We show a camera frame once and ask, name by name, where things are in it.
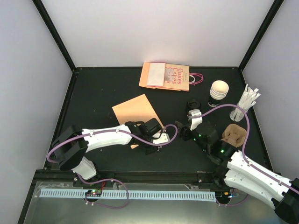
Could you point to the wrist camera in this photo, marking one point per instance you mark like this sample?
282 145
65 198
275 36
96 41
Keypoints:
194 116
160 138

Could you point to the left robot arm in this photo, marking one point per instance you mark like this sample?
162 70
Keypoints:
74 143

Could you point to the black frame post left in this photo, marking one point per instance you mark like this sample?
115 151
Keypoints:
53 31

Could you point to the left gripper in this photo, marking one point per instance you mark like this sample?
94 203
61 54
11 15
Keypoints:
147 150

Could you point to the orange paper bag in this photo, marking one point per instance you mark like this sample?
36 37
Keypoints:
136 110

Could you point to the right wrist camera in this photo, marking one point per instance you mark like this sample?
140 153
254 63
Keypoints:
194 116

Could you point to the orange flat bag stack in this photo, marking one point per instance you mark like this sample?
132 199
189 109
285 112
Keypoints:
152 75

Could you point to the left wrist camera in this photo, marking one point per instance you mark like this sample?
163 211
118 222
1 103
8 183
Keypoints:
160 138

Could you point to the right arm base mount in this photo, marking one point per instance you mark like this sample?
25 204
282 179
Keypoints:
210 181

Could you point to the black frame post right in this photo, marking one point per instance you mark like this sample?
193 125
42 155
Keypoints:
260 33

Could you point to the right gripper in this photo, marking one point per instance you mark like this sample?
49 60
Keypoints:
184 130

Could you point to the jar of white stirrers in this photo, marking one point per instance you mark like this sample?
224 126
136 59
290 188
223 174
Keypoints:
247 100

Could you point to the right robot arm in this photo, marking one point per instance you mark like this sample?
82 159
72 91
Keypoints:
240 172

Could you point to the light blue cable duct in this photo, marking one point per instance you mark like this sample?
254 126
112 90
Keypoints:
132 194

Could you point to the black frame post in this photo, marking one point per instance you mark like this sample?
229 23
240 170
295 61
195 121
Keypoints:
53 31
260 33

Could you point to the stack of black lids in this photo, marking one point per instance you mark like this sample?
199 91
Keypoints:
192 105

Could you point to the stack of paper cups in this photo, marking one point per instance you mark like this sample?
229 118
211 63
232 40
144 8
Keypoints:
218 92

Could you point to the Cakes printed paper bag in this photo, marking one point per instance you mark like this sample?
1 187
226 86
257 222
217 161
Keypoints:
179 78

